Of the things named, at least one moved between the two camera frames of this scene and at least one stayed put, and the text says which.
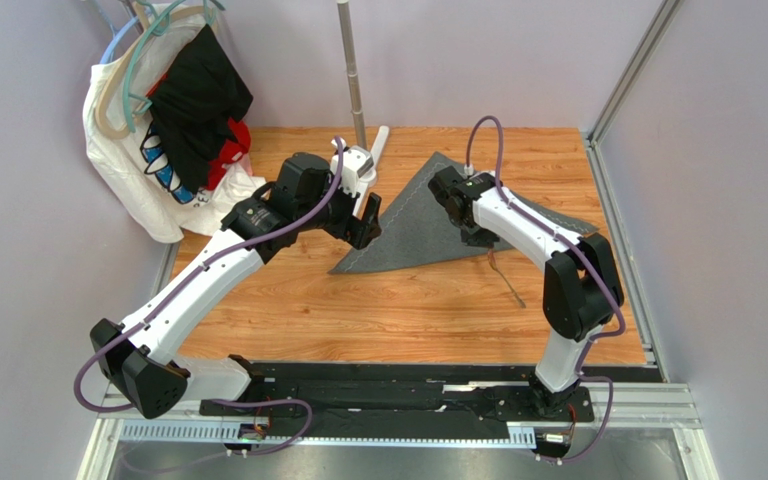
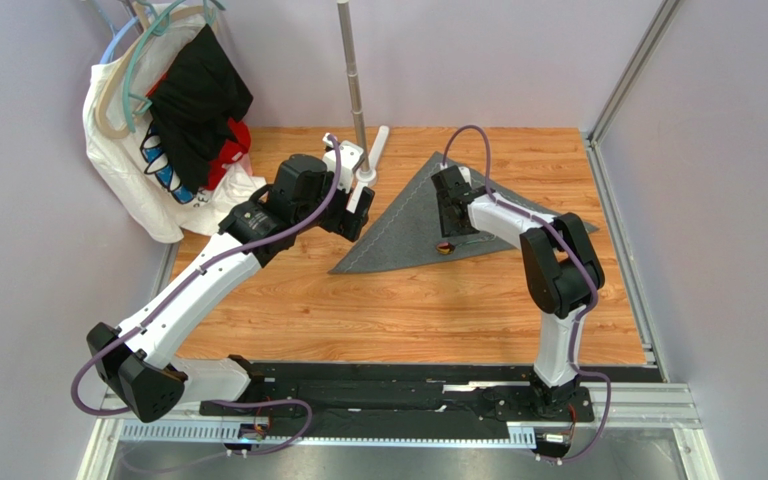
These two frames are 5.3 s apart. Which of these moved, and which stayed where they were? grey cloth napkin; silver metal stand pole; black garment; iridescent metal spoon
Moved: iridescent metal spoon
Stayed: silver metal stand pole; black garment; grey cloth napkin
